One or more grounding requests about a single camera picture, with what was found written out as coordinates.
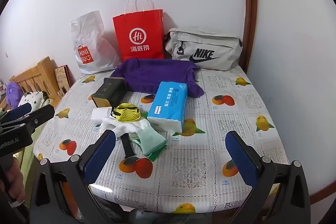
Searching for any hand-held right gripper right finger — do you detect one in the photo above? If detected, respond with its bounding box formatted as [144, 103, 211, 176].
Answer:
[226, 131, 311, 224]

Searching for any purple towel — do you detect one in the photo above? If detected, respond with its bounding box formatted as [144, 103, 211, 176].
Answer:
[109, 58, 205, 98]

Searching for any wooden headboard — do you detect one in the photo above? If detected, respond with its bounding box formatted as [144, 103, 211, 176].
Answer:
[9, 56, 59, 106]

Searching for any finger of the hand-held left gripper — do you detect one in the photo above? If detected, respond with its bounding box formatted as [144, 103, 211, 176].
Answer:
[24, 104, 55, 134]
[0, 103, 33, 124]

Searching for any red paper shopping bag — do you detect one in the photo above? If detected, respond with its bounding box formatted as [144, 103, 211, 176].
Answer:
[113, 0, 165, 62]

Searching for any black strap tool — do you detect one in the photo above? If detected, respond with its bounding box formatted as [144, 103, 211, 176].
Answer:
[120, 133, 136, 158]

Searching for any white sponge block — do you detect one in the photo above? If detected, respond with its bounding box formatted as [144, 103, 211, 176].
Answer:
[91, 107, 113, 125]

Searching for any brown wooden door frame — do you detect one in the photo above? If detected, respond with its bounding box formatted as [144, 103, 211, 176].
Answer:
[241, 0, 259, 75]

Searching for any blue tissue pack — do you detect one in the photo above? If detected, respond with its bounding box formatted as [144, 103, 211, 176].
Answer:
[147, 81, 188, 133]

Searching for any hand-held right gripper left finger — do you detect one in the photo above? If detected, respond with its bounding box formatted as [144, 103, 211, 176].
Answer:
[30, 130, 117, 224]

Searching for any white plastic shopping bag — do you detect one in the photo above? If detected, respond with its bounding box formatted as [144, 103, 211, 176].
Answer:
[70, 10, 121, 75]

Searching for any grey waist bag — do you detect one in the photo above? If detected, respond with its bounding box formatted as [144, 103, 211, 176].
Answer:
[164, 27, 243, 71]

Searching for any green tissue packet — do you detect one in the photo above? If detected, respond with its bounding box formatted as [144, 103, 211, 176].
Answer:
[131, 135, 168, 162]

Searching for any purple plush toy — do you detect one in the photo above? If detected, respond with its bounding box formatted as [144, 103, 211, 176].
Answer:
[6, 82, 24, 109]

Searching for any person's left hand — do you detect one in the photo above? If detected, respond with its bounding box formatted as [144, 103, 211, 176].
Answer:
[5, 157, 27, 205]

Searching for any white floral pillow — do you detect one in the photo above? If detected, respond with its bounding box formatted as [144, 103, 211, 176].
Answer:
[17, 91, 50, 109]

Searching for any fruit print tablecloth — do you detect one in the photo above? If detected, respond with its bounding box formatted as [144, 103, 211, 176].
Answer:
[33, 64, 290, 214]

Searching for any dark green tin box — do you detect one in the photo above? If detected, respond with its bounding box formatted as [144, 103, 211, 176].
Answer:
[91, 77, 127, 111]

